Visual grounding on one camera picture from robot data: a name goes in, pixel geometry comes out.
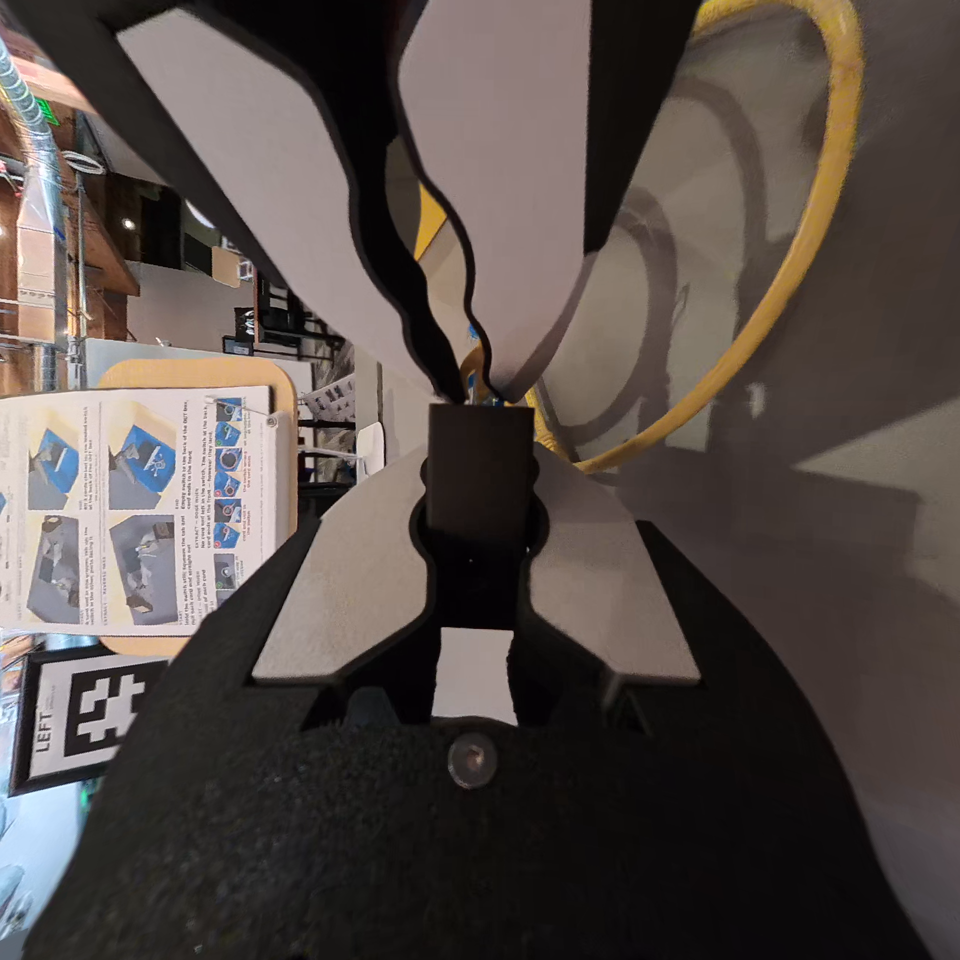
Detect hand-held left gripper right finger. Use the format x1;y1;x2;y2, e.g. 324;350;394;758
516;442;702;685

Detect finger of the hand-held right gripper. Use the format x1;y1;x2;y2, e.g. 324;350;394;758
397;0;603;404
116;7;468;402

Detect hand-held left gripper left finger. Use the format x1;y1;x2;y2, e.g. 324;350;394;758
251;450;438;687

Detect yellow plastic bin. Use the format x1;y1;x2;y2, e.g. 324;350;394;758
414;183;450;262

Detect black network switch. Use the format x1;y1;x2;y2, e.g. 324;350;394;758
427;403;537;630

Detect yellow ethernet cable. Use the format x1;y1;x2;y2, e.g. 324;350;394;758
459;0;865;475

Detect blue ethernet cable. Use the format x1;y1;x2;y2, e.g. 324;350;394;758
466;321;502;408

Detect white clip bar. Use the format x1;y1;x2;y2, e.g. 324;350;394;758
258;411;299;560

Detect printed paper sheets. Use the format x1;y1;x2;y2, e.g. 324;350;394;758
300;378;357;421

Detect metal ducts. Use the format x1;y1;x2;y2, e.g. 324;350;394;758
0;37;84;376

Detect printed instruction sheet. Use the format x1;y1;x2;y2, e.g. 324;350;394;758
0;386;275;627

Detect black framed marker sign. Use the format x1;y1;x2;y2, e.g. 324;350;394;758
9;651;170;798

